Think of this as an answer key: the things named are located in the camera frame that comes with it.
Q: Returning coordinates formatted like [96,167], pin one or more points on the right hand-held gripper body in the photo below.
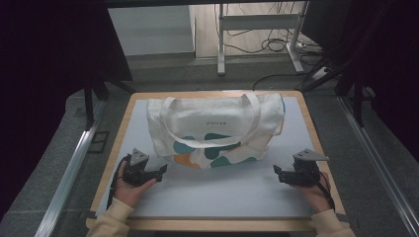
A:
[304,173]

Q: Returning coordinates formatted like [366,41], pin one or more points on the black metal stand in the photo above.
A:
[357,95]
[94,92]

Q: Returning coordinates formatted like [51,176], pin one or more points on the person's left hand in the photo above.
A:
[128,194]

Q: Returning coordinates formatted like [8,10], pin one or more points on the person's right hand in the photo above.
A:
[314,197]

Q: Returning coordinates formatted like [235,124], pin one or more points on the white canvas tote bag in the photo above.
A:
[214,115]

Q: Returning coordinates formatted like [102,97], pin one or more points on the white power strip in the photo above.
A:
[320,73]

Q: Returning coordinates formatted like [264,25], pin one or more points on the aluminium rail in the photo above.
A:
[70,177]
[378,161]

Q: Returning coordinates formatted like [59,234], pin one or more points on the pale grey board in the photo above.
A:
[150,29]

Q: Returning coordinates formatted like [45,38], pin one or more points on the white metal desk frame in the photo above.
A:
[258,22]

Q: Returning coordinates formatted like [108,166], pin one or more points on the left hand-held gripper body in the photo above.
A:
[136,174]

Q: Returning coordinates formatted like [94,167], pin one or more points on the pale grey table mat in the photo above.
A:
[210,194]

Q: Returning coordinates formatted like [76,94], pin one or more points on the dark curtain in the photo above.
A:
[42,65]
[388,59]

